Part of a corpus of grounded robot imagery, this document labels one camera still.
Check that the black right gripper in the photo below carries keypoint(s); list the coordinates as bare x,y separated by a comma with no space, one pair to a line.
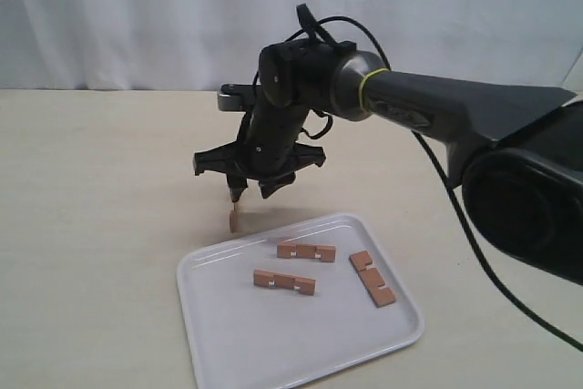
266,150

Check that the white plastic tray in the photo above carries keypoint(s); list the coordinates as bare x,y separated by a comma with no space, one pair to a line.
244,336

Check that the white backdrop curtain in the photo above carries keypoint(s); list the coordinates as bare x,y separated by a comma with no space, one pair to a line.
199,44

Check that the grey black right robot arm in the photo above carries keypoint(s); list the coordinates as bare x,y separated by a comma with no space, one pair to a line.
514,151

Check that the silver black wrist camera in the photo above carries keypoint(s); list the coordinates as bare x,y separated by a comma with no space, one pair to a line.
235,97

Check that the notched wooden piece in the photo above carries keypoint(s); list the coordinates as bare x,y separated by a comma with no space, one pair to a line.
372,280
233,221
323,253
270,279

